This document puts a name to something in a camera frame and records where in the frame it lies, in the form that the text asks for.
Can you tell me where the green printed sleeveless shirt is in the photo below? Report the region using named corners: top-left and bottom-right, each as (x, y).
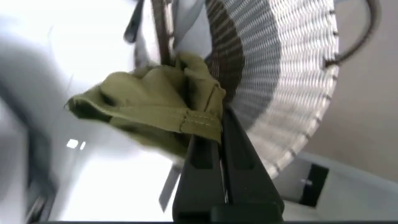
top-left (64, 51), bottom-right (227, 159)

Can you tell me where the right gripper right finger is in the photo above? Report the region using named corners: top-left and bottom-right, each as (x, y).
top-left (221, 105), bottom-right (285, 222)

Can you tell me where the white laundry basket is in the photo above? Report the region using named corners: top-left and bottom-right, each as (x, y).
top-left (150, 0), bottom-right (382, 180)

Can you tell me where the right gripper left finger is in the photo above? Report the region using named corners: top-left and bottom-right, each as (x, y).
top-left (172, 134), bottom-right (225, 222)

